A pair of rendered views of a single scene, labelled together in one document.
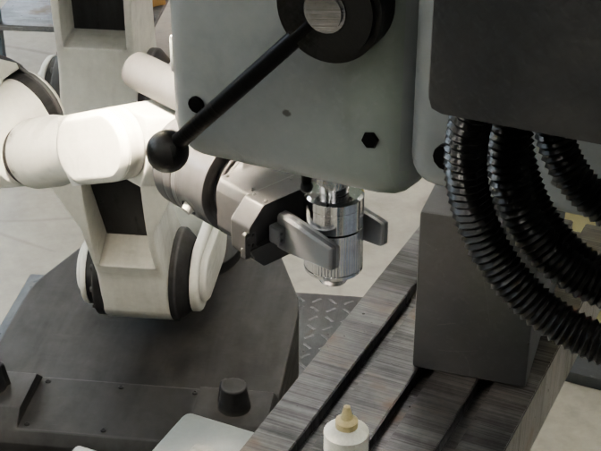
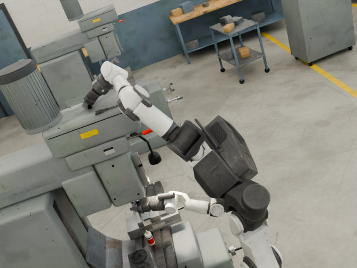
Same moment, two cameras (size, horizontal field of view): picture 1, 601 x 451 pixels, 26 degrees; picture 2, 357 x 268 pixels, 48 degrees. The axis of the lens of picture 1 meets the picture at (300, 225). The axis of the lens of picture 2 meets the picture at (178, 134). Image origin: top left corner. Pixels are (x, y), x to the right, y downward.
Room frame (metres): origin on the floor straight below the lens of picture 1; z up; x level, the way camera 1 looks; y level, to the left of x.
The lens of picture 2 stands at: (2.80, -0.48, 2.59)
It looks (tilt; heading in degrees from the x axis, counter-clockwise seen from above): 28 degrees down; 156
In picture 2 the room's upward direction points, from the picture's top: 20 degrees counter-clockwise
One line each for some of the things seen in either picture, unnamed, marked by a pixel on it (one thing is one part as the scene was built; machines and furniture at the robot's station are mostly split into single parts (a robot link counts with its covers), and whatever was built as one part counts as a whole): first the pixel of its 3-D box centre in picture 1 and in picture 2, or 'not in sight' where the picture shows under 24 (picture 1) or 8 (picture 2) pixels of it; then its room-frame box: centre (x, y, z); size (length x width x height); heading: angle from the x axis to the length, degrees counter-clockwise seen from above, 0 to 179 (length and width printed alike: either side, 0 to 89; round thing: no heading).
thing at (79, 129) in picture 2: not in sight; (93, 121); (0.88, -0.04, 1.81); 0.47 x 0.26 x 0.16; 65
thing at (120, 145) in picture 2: not in sight; (98, 143); (0.87, -0.06, 1.68); 0.34 x 0.24 x 0.10; 65
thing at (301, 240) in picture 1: (303, 244); not in sight; (0.87, 0.00, 1.22); 0.06 x 0.02 x 0.03; 43
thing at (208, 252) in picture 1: (153, 255); not in sight; (1.75, 0.23, 0.68); 0.21 x 0.20 x 0.13; 173
